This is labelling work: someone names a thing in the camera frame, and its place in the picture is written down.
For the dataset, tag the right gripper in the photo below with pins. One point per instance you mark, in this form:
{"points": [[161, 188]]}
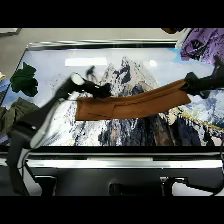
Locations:
{"points": [[192, 84]]}

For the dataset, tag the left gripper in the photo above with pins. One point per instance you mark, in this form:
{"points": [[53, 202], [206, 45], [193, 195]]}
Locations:
{"points": [[100, 90]]}

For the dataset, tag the brown garment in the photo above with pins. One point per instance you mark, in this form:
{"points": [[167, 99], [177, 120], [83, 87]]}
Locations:
{"points": [[133, 106]]}

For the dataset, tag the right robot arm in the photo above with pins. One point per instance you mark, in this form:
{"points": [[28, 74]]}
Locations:
{"points": [[213, 80]]}

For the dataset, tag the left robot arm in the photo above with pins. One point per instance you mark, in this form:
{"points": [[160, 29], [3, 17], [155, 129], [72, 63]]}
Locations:
{"points": [[40, 121]]}

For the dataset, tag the purple garment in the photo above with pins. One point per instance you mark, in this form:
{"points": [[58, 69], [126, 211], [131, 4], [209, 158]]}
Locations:
{"points": [[205, 43]]}

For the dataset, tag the dark green garment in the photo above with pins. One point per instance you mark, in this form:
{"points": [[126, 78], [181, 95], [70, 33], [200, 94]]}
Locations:
{"points": [[24, 80]]}

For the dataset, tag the olive garment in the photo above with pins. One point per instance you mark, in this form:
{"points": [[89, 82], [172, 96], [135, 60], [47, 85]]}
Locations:
{"points": [[15, 113]]}

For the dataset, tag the silver frame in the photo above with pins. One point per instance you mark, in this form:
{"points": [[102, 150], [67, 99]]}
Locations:
{"points": [[116, 163]]}

